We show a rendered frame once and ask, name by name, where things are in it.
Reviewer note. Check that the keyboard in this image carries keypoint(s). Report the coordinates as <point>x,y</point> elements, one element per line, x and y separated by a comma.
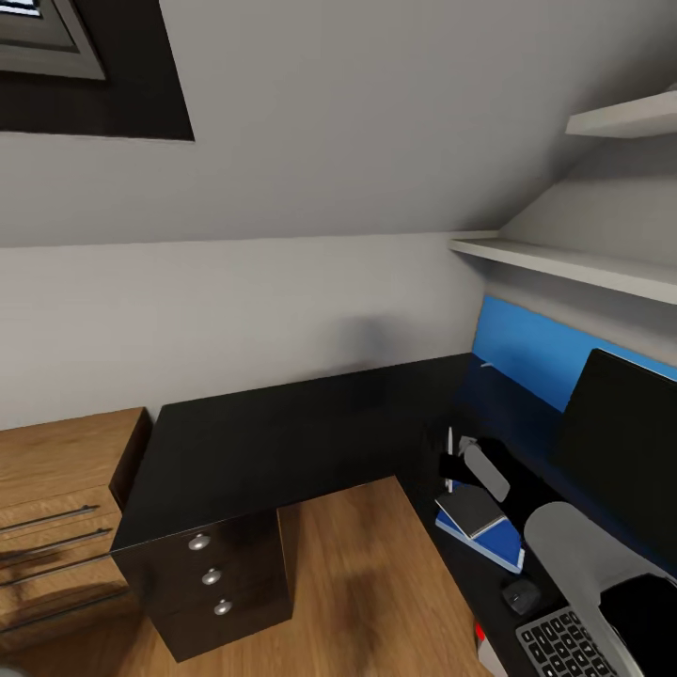
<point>560,646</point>

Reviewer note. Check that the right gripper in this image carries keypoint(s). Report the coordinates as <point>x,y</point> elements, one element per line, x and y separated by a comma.
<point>449,468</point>

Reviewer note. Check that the monitor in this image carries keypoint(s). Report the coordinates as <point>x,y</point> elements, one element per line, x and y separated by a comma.
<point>617,440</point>

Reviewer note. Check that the desktop computer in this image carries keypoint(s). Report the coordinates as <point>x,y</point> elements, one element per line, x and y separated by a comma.
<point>487,656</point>

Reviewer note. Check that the notebook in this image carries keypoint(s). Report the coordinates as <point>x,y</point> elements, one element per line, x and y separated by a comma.
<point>471,509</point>

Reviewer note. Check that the folder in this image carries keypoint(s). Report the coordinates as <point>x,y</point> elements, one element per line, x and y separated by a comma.
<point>502,543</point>

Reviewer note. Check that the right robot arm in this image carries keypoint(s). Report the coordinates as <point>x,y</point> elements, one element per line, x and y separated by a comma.
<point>627,604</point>

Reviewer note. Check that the mouse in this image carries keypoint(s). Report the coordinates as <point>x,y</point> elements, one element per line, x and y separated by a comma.
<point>521,593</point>

